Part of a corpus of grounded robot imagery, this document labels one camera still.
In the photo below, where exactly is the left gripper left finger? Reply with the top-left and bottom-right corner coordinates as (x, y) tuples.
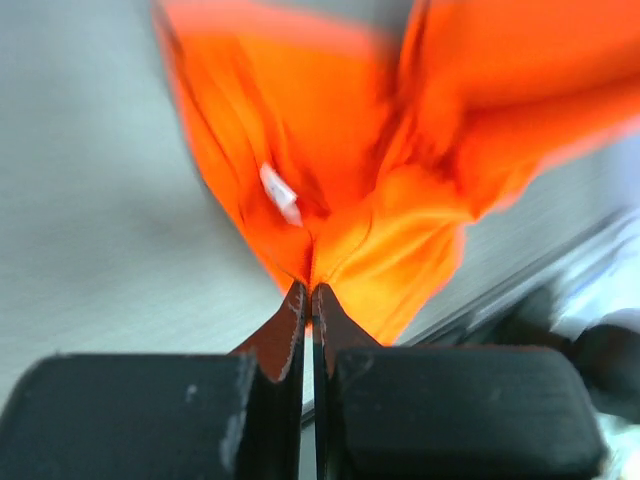
(1, 283), (306, 479)

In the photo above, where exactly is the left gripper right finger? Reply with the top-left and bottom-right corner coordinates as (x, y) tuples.
(311, 284), (606, 479)

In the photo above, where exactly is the orange t shirt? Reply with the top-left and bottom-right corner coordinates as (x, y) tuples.
(152, 1), (639, 344)

